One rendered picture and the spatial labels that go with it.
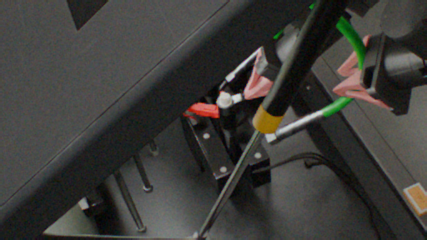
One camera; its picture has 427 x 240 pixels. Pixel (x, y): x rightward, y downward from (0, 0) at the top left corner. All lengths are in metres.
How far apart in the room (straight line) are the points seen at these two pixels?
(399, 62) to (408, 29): 0.10
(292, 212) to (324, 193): 0.07
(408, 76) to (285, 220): 0.49
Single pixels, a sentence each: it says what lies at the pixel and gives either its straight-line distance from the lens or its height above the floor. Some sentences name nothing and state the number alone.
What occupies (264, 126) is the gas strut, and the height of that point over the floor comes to 1.46.
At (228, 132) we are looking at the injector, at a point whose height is 1.04.
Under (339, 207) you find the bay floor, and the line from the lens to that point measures 1.10.
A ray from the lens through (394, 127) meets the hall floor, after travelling 2.28.
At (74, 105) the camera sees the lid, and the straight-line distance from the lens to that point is 0.30.
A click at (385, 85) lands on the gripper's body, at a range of 0.69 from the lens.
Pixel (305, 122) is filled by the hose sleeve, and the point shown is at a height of 1.15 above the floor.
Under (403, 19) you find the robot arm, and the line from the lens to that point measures 0.60.
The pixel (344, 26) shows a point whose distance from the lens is 0.68.
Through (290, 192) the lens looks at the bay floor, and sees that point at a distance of 1.11.
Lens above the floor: 1.79
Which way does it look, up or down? 51 degrees down
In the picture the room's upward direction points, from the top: 10 degrees counter-clockwise
